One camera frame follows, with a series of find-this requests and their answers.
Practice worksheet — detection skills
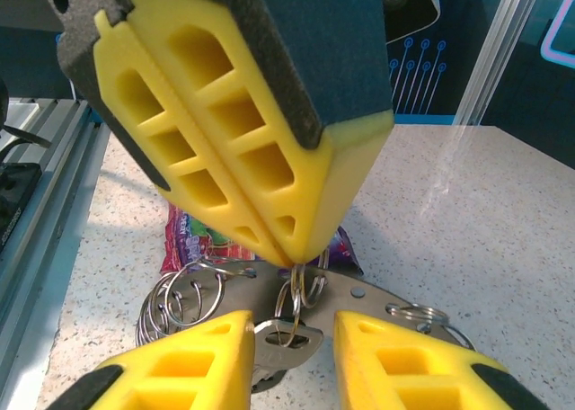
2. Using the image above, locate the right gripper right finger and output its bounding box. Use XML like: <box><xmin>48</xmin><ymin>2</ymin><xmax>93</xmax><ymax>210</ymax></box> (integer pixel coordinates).
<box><xmin>333</xmin><ymin>309</ymin><xmax>556</xmax><ymax>410</ymax></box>

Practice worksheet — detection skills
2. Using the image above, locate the silver key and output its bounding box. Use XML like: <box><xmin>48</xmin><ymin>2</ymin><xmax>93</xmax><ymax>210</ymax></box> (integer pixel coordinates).
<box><xmin>252</xmin><ymin>317</ymin><xmax>325</xmax><ymax>393</ymax></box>

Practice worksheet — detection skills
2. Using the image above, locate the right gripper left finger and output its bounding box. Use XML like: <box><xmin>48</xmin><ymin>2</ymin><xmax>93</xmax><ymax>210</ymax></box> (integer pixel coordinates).
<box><xmin>44</xmin><ymin>309</ymin><xmax>257</xmax><ymax>410</ymax></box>

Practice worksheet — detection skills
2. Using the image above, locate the aluminium frame post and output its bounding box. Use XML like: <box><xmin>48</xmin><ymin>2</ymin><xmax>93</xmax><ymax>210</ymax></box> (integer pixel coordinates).
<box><xmin>456</xmin><ymin>0</ymin><xmax>575</xmax><ymax>128</ymax></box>

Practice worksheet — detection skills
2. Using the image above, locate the metal disc with key rings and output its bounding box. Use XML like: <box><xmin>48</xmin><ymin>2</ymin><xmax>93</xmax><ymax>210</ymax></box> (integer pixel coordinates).
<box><xmin>134</xmin><ymin>253</ymin><xmax>478</xmax><ymax>393</ymax></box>

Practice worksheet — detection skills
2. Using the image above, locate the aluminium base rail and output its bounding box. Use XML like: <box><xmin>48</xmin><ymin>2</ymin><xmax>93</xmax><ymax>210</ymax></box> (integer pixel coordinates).
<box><xmin>0</xmin><ymin>97</ymin><xmax>111</xmax><ymax>410</ymax></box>

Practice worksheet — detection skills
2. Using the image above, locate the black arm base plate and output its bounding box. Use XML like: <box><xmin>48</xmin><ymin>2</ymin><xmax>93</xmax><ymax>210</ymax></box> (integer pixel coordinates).
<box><xmin>0</xmin><ymin>161</ymin><xmax>45</xmax><ymax>254</ymax></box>

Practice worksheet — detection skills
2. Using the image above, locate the purple candy wrapper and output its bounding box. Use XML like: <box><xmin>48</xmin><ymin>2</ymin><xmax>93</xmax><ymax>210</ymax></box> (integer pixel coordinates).
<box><xmin>159</xmin><ymin>202</ymin><xmax>364</xmax><ymax>277</ymax></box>

